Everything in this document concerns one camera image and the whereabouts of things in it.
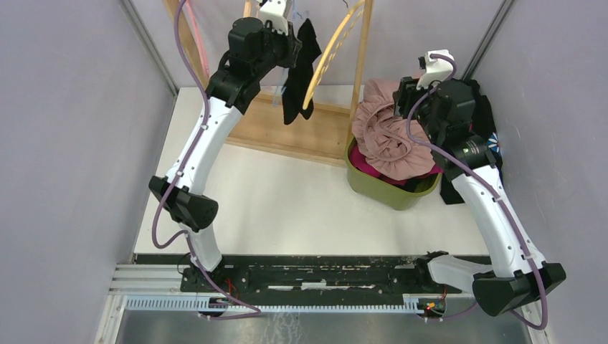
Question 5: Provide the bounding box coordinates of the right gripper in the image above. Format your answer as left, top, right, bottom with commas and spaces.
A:
394, 72, 445, 142

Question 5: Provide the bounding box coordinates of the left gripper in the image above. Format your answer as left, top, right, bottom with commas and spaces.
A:
253, 19, 302, 80

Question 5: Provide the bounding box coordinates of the dark striped garment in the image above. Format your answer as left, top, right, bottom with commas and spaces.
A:
282, 19, 322, 125

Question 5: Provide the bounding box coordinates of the light pink skirt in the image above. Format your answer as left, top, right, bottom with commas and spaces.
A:
352, 78, 437, 180

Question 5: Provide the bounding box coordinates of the magenta pleated skirt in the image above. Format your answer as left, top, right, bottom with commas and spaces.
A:
348, 144, 442, 188

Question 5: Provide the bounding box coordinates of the pink plastic hanger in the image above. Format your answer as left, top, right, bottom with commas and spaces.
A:
185, 0, 209, 85

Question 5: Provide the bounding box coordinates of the light blue hanger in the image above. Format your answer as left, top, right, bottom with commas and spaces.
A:
272, 0, 308, 107

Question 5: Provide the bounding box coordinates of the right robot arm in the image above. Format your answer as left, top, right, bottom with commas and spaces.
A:
393, 77, 566, 319

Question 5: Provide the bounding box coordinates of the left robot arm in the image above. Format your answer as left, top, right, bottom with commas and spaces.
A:
148, 17, 302, 292

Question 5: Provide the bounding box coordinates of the wooden clothes rack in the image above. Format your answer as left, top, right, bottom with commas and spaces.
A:
162, 0, 376, 168

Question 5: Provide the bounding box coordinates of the black garment pile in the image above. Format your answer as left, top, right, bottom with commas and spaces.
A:
440, 80, 503, 205

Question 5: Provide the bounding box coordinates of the olive green plastic basket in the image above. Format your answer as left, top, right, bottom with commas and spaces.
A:
344, 136, 442, 211

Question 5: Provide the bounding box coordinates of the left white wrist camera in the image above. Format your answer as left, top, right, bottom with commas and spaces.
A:
258, 0, 292, 36

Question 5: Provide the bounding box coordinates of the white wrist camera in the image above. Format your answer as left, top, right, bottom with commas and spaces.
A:
416, 49, 457, 90
258, 0, 292, 36

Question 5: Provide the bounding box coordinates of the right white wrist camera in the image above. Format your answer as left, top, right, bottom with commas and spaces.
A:
416, 49, 457, 90

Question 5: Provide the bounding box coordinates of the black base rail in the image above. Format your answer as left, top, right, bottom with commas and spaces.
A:
135, 254, 478, 317

